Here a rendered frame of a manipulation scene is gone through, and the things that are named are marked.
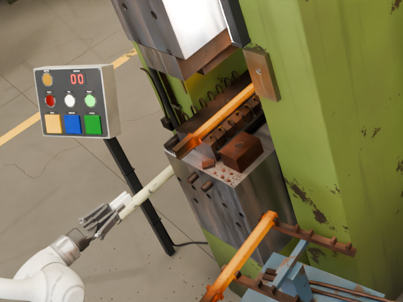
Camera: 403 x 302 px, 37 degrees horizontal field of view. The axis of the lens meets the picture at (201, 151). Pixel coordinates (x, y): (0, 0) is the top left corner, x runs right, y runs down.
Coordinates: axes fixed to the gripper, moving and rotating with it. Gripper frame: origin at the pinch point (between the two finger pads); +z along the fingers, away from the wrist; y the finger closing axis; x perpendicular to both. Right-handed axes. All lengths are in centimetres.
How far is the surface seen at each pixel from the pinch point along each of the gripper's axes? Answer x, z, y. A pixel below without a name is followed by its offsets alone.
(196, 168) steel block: -8.5, 28.9, 2.8
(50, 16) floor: -100, 147, -386
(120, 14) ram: 47, 35, -15
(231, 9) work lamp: 50, 46, 27
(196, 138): 1.3, 33.8, 2.2
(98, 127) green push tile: 0.3, 19.4, -41.0
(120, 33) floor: -100, 156, -277
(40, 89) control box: 13, 15, -69
